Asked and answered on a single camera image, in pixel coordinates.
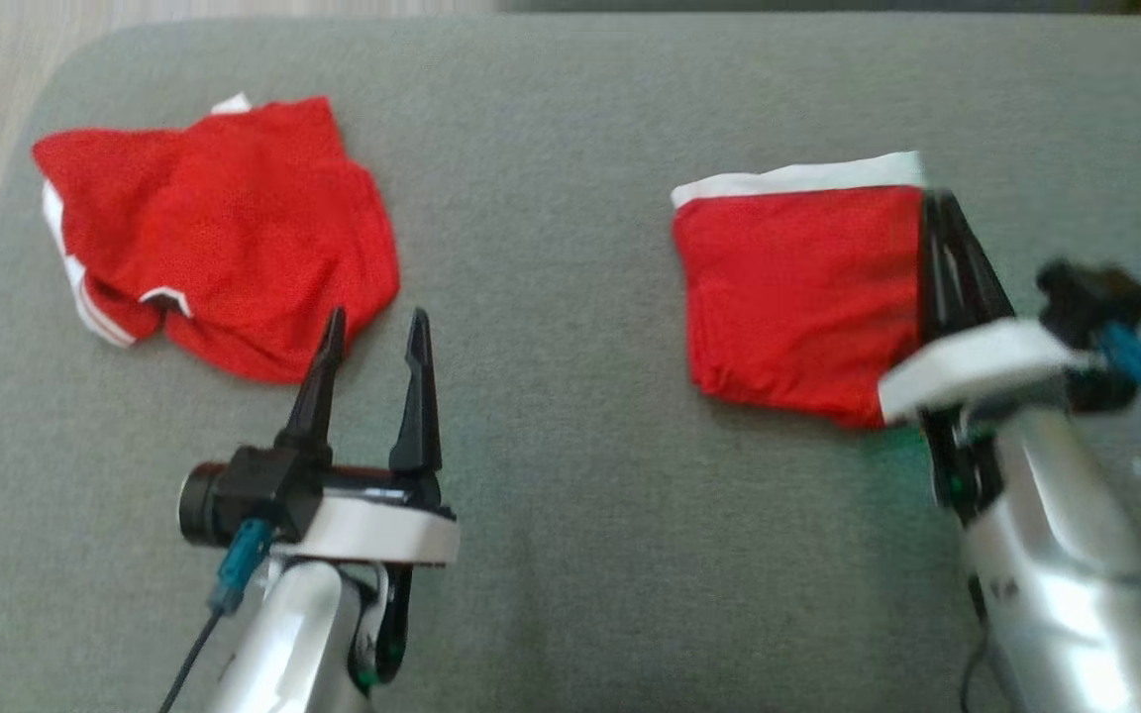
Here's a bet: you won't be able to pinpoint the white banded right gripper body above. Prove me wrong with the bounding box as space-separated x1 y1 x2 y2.
878 317 1096 427

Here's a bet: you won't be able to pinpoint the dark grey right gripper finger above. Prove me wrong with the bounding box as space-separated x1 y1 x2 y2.
942 193 1017 333
917 190 963 348

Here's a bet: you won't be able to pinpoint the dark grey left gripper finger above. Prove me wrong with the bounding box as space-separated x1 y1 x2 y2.
389 309 443 474
276 307 348 466

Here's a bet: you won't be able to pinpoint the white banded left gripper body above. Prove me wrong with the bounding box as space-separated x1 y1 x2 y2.
278 465 461 567

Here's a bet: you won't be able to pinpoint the red shorts with white trim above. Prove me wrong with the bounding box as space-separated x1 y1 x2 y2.
672 152 928 429

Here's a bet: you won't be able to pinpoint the red basketball jersey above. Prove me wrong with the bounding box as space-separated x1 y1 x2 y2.
33 94 401 384

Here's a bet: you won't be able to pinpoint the grey fabric sofa chaise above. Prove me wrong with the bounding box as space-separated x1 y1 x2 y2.
0 12 1141 713

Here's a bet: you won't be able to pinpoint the black left camera cable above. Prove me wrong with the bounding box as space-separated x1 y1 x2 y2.
159 517 274 713

